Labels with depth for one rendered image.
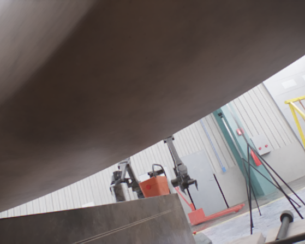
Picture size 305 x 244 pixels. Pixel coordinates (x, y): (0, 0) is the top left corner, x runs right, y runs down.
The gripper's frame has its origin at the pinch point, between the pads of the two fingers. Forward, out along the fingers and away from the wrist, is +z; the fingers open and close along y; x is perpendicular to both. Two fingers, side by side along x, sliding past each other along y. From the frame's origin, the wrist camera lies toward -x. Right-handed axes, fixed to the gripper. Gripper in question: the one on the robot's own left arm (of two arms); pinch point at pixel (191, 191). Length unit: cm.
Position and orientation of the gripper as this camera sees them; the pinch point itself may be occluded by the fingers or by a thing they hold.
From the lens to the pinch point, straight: 173.4
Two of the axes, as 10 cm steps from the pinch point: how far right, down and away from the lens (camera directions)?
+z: 2.5, 5.5, -8.0
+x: 2.3, 7.7, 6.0
